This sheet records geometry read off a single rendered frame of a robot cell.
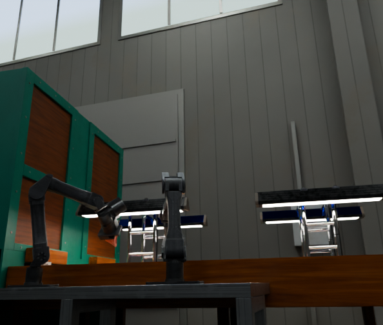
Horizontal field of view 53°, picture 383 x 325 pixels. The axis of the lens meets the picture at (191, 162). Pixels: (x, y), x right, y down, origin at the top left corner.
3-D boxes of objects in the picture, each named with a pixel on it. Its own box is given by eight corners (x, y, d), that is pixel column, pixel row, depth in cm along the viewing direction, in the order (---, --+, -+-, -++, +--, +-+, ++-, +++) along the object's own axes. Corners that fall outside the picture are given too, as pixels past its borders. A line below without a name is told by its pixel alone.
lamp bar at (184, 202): (186, 209, 196) (186, 195, 198) (75, 215, 208) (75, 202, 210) (189, 211, 203) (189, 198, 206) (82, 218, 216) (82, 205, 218)
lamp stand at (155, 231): (148, 284, 191) (149, 196, 205) (111, 285, 195) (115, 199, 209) (159, 284, 209) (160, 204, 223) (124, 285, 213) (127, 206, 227)
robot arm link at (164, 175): (160, 212, 178) (162, 164, 158) (179, 212, 179) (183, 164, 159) (160, 234, 169) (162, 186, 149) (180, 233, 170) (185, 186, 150)
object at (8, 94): (4, 249, 174) (28, 66, 204) (-97, 253, 185) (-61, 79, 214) (119, 264, 301) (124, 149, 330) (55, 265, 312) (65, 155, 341)
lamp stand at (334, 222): (354, 280, 172) (340, 184, 186) (308, 281, 176) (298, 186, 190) (347, 280, 190) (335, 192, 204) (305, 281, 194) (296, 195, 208)
